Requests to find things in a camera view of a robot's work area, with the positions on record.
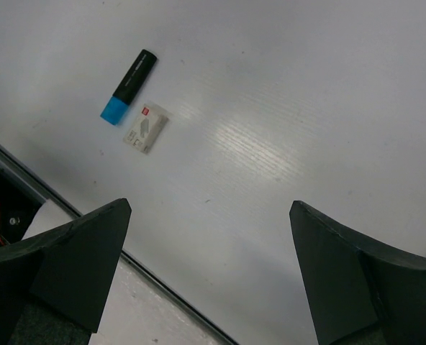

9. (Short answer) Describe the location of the black blue highlighter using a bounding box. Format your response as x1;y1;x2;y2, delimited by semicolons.
100;50;158;126

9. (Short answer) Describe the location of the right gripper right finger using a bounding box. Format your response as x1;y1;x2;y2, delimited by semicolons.
289;201;426;344

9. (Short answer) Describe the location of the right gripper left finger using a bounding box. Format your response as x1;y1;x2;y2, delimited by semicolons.
0;198;132;344

